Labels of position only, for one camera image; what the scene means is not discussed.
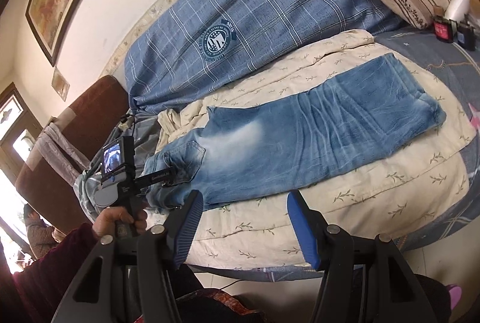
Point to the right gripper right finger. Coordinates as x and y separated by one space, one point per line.
364 279

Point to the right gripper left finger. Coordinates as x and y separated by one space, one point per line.
123 279

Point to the blue denim jeans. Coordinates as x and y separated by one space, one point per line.
357 117

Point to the dark red sleeve forearm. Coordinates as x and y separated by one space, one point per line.
34 294

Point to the person left hand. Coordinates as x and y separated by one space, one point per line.
106 220

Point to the grey cloth on headboard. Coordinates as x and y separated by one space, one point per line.
59 153

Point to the pink slipper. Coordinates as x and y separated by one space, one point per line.
455 293

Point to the cream leaf-print quilt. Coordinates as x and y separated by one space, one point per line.
337 176

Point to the grey patterned bedsheet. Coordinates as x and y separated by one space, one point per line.
442 142

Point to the blue plaid duvet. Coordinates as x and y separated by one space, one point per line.
197 46

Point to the white plastic roll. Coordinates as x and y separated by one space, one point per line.
457 9

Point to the window with frame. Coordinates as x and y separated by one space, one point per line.
19 130

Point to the small wall picture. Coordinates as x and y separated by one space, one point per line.
60 84

